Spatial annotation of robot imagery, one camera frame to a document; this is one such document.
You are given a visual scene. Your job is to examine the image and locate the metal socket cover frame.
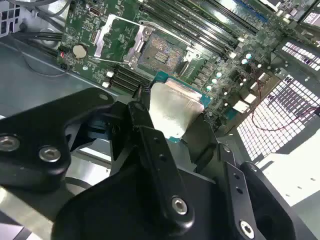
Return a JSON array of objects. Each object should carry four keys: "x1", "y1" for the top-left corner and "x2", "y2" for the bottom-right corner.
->
[{"x1": 87, "y1": 12, "x2": 154, "y2": 69}]

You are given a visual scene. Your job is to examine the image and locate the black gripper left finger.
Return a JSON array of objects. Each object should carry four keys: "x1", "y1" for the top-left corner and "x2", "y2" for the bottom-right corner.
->
[{"x1": 0, "y1": 87, "x2": 196, "y2": 233}]

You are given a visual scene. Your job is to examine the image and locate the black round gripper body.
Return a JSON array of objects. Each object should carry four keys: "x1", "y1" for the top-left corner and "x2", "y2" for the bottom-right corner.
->
[{"x1": 53, "y1": 159, "x2": 238, "y2": 240}]

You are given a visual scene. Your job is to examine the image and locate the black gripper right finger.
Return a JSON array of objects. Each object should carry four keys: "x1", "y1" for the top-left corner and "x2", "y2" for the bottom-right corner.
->
[{"x1": 182, "y1": 113, "x2": 312, "y2": 240}]

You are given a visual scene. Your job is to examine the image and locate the silver CPU with green edge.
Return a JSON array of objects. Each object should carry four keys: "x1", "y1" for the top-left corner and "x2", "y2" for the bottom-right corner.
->
[{"x1": 147, "y1": 71, "x2": 213, "y2": 146}]

